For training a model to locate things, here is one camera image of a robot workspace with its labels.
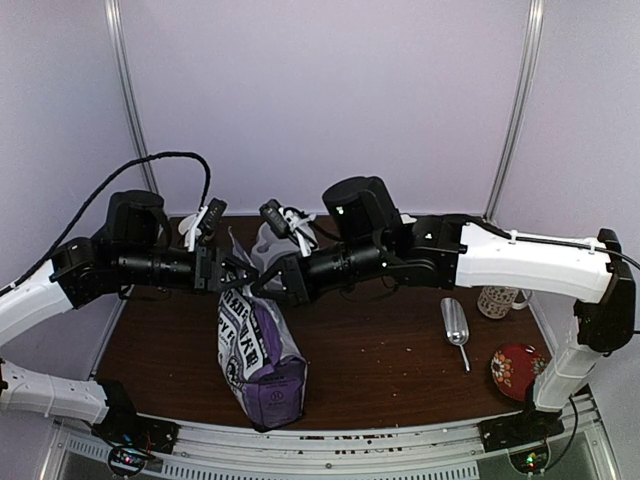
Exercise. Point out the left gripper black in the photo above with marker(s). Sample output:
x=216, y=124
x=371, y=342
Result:
x=208, y=270

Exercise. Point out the red floral plate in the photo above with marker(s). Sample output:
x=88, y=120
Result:
x=514, y=367

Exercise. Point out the small white round bowl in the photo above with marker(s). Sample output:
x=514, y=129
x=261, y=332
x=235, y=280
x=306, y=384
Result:
x=188, y=229

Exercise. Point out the metal food scoop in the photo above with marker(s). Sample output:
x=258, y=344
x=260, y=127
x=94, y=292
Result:
x=456, y=327

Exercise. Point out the patterned mug yellow inside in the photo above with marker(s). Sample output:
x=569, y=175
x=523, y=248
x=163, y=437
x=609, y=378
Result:
x=495, y=302

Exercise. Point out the purple puppy food bag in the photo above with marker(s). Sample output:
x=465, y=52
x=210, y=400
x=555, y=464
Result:
x=260, y=360

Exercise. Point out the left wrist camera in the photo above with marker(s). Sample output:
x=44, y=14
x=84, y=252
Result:
x=209, y=217

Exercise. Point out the right aluminium frame post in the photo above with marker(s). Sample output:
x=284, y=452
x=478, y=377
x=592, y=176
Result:
x=529, y=59

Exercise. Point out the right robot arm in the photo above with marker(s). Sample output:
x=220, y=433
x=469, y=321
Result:
x=461, y=250

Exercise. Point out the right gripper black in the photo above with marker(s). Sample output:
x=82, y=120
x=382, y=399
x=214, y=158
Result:
x=295, y=280

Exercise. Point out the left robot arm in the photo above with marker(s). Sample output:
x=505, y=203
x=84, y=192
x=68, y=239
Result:
x=123, y=253

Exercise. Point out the grey double pet bowl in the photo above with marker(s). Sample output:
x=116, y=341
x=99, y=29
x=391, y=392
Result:
x=268, y=248

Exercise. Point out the aluminium front rail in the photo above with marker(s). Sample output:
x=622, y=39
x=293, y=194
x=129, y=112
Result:
x=452, y=450

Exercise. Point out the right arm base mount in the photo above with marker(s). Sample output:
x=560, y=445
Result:
x=524, y=436

